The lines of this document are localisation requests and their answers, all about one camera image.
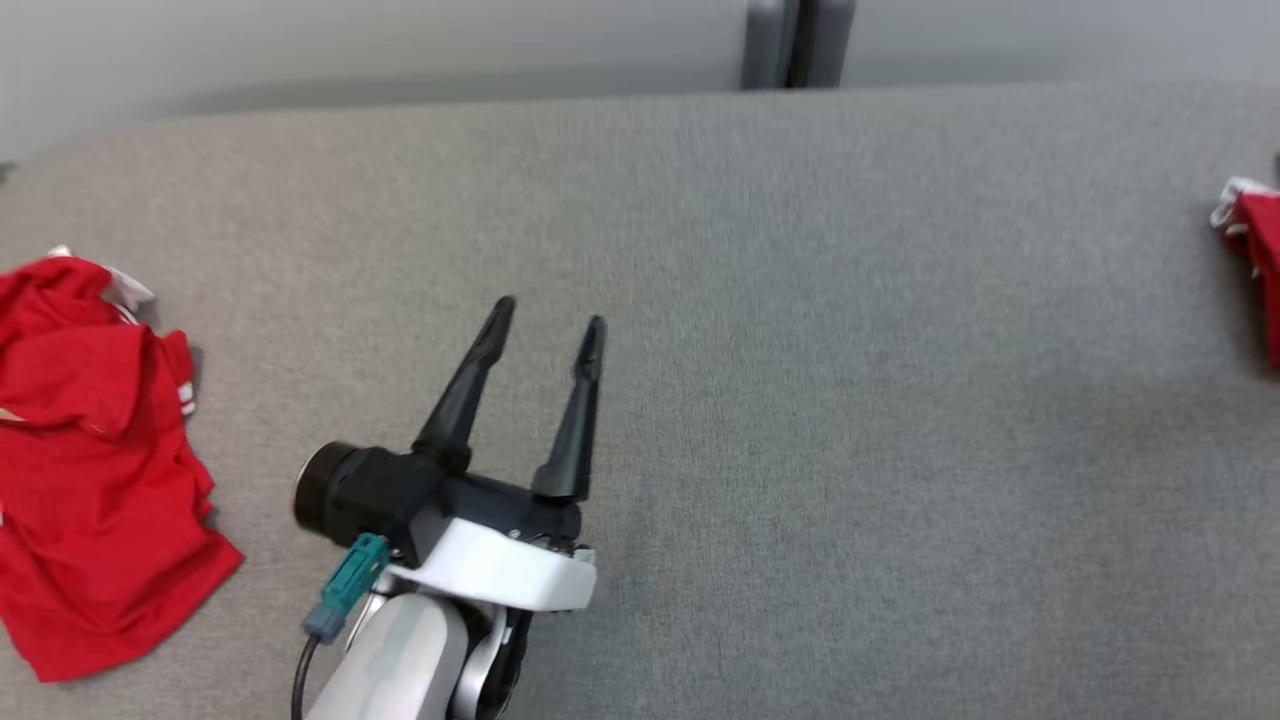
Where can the teal left camera connector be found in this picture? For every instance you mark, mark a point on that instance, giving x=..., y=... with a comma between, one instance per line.
x=350, y=585

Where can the red shorts with white stripes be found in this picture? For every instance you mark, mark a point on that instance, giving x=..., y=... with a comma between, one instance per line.
x=1262, y=250

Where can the red Bulls t-shirt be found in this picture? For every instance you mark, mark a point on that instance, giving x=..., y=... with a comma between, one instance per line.
x=90, y=500

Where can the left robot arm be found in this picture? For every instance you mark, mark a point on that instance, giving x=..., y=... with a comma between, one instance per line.
x=400, y=660

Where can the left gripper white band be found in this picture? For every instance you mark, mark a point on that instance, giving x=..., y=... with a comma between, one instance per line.
x=500, y=560

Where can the grey partition post with feet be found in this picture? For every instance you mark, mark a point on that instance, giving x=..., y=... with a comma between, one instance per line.
x=770, y=40

